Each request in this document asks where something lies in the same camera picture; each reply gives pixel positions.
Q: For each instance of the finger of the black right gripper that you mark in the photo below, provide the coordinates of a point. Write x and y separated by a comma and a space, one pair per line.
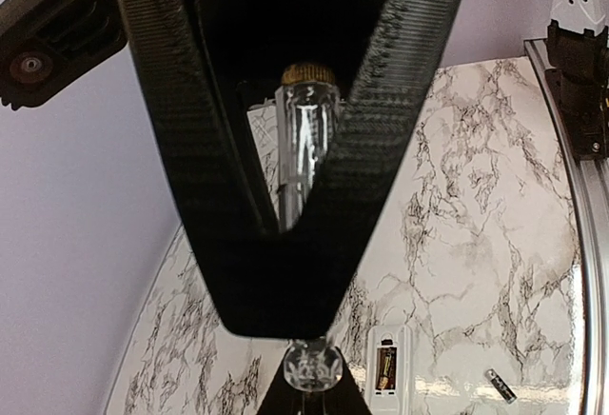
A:
264, 282

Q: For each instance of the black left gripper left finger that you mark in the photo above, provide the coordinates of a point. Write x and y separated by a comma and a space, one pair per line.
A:
280, 396

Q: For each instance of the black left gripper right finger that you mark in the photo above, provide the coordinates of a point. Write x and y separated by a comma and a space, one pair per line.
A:
345, 397

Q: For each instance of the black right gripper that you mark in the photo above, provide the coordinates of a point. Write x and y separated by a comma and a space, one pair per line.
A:
251, 42

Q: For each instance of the white remote control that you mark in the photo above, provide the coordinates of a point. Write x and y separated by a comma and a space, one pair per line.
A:
389, 381

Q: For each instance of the small clear-handled screwdriver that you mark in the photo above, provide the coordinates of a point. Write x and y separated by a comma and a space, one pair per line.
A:
307, 105

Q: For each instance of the black battery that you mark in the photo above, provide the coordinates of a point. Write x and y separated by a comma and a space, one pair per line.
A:
500, 385

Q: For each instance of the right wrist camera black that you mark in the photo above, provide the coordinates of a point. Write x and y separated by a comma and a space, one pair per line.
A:
46, 45

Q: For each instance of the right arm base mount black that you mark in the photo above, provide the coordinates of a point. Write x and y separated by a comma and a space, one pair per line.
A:
578, 80

